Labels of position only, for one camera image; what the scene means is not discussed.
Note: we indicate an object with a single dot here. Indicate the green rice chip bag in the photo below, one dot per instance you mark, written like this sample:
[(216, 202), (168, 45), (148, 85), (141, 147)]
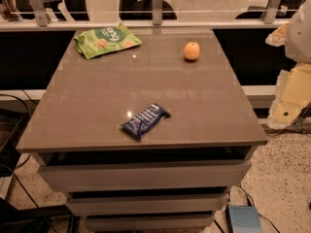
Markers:
[(99, 41)]

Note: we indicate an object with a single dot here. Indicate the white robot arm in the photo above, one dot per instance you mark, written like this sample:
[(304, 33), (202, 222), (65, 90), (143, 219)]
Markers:
[(299, 29)]

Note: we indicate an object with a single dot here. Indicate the blue rxbar blueberry bar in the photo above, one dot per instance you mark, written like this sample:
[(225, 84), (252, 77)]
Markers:
[(143, 122)]

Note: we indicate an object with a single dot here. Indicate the grey drawer cabinet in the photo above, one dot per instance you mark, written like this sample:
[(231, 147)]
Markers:
[(148, 138)]

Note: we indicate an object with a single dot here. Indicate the orange fruit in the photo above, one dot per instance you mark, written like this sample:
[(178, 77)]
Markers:
[(191, 51)]

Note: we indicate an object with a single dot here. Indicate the black office chair centre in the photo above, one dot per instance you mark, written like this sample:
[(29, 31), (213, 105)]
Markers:
[(136, 9)]

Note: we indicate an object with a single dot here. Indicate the black office chair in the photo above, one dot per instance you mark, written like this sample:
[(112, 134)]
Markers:
[(281, 9), (76, 8), (136, 9)]

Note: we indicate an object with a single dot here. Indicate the blue box on floor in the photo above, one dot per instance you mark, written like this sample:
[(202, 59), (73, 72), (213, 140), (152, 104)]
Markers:
[(243, 219)]

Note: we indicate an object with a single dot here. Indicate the black office chair left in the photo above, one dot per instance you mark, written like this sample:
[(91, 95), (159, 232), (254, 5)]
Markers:
[(76, 8)]

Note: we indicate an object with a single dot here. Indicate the black office chair right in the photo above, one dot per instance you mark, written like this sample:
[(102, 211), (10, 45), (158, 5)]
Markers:
[(281, 9)]

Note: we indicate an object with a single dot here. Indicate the metal railing post centre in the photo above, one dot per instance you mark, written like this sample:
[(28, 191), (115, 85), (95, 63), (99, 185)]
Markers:
[(157, 12)]

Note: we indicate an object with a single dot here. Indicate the metal railing post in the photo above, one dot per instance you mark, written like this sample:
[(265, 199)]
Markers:
[(40, 14), (157, 12), (270, 13)]

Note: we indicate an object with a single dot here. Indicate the metal railing post left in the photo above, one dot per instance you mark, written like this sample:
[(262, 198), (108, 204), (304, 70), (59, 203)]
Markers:
[(40, 14)]

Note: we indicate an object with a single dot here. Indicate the metal railing post right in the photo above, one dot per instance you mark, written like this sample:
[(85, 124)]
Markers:
[(270, 13)]

